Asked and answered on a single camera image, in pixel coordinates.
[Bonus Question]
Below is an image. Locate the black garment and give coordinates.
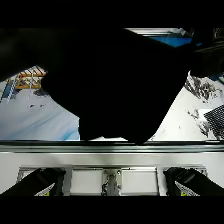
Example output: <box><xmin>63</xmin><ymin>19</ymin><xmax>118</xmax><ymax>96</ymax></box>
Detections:
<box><xmin>0</xmin><ymin>27</ymin><xmax>198</xmax><ymax>146</ymax></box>

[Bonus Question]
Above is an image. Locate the silver frame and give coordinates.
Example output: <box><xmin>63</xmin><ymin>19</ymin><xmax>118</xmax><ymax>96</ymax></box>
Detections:
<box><xmin>0</xmin><ymin>139</ymin><xmax>224</xmax><ymax>197</ymax></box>

